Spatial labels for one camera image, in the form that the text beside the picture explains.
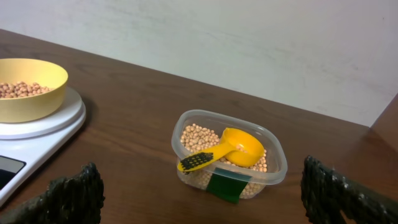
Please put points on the clear plastic bean container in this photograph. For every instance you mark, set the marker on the clear plastic bean container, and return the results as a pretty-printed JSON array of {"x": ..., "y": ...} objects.
[{"x": 275, "y": 157}]

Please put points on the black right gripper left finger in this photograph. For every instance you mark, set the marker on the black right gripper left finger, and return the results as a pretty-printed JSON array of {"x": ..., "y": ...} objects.
[{"x": 74, "y": 200}]

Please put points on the soybeans in container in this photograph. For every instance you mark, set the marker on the soybeans in container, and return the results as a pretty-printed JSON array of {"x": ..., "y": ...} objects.
[{"x": 195, "y": 138}]

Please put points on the yellow plastic bowl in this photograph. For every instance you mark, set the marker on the yellow plastic bowl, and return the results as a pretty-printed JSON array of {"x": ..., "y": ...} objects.
[{"x": 30, "y": 71}]

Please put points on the green tape label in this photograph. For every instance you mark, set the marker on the green tape label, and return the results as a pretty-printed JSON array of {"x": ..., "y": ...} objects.
[{"x": 227, "y": 185}]

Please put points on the white digital kitchen scale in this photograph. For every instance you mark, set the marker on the white digital kitchen scale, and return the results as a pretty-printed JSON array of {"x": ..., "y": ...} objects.
[{"x": 26, "y": 146}]

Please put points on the yellow plastic measuring scoop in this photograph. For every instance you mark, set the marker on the yellow plastic measuring scoop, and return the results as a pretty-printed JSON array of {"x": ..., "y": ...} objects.
[{"x": 237, "y": 146}]

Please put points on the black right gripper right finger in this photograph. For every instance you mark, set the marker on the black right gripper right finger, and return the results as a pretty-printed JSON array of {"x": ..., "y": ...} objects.
[{"x": 329, "y": 197}]

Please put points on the soybeans in bowl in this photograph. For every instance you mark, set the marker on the soybeans in bowl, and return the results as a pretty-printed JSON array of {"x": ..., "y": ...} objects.
[{"x": 22, "y": 89}]

